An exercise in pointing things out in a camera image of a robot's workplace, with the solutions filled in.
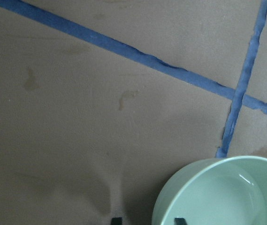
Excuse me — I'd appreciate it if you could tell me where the mint green bowl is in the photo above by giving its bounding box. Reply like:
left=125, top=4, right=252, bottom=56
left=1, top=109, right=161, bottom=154
left=152, top=156, right=267, bottom=225

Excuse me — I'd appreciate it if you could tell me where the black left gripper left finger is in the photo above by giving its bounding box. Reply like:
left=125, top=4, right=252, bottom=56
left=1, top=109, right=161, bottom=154
left=111, top=217, right=122, bottom=225

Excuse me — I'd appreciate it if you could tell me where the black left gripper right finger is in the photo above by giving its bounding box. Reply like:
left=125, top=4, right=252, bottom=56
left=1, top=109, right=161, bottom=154
left=174, top=217, right=186, bottom=225

